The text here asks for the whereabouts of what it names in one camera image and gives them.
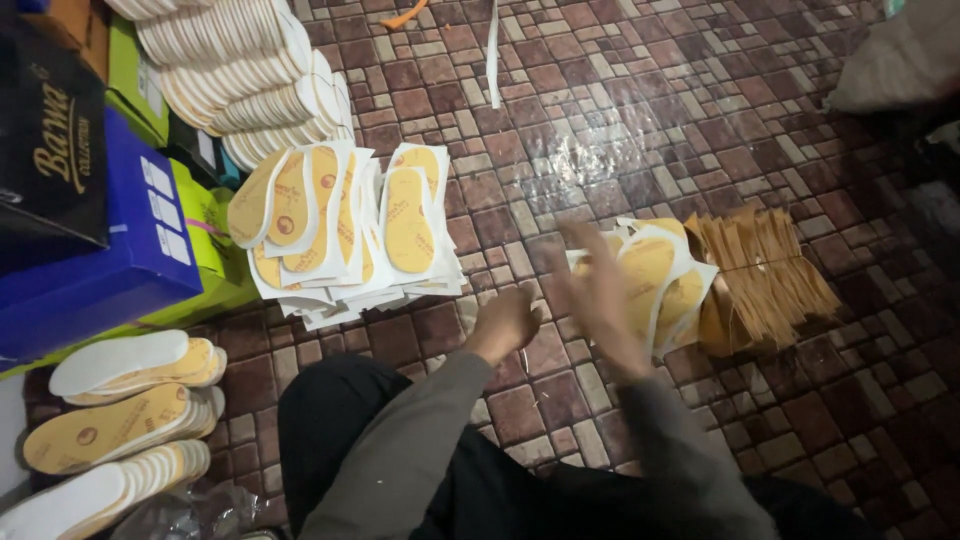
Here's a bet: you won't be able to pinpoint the person's left hand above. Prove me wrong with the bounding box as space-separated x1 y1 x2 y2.
465 285 543 368

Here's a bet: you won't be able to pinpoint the person's right hand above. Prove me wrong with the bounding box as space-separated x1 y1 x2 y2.
556 222 655 382

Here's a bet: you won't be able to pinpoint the pile of peeled backing sheets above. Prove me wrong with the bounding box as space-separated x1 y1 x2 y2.
566 216 720 358

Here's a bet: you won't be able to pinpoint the stack of brown paper cutouts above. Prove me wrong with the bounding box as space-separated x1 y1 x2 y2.
684 204 843 358

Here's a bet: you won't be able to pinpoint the white paper strip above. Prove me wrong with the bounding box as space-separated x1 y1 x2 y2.
485 0 502 111

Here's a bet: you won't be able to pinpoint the pile of white sticker sheets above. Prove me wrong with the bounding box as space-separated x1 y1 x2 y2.
227 139 468 332

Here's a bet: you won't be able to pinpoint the person's black trousers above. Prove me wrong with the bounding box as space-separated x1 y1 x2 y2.
276 354 879 540

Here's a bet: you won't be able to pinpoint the orange scrap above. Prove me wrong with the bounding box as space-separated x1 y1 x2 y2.
379 0 429 31

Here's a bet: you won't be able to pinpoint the grey sack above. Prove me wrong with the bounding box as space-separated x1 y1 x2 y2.
823 0 960 115

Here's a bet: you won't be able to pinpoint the stack of white foam insoles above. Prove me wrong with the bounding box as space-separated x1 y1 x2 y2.
105 0 355 172

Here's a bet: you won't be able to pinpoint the clear plastic bag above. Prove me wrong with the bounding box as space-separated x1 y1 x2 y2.
111 481 280 540

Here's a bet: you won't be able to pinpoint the blue shoe box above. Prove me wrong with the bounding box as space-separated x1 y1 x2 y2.
0 107 204 363

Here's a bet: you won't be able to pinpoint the lime green shoe box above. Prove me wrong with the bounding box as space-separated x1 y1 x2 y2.
105 15 172 148

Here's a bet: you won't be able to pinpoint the heap of finished yellow insoles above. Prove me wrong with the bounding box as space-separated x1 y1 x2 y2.
0 328 228 540

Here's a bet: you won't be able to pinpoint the black shoe box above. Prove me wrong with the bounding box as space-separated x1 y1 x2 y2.
0 15 111 277

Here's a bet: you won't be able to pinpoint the brown cardboard box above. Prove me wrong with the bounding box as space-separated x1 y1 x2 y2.
21 0 112 82

